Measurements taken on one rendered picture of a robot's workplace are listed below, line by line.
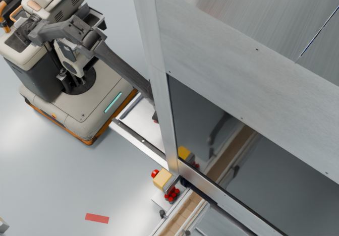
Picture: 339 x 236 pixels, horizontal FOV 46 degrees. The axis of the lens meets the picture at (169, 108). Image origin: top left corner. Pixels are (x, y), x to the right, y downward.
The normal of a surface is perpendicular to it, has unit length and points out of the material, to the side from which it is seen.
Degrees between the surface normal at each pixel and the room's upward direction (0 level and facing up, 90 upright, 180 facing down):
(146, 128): 0
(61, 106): 0
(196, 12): 90
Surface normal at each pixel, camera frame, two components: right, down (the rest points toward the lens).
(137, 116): -0.07, -0.46
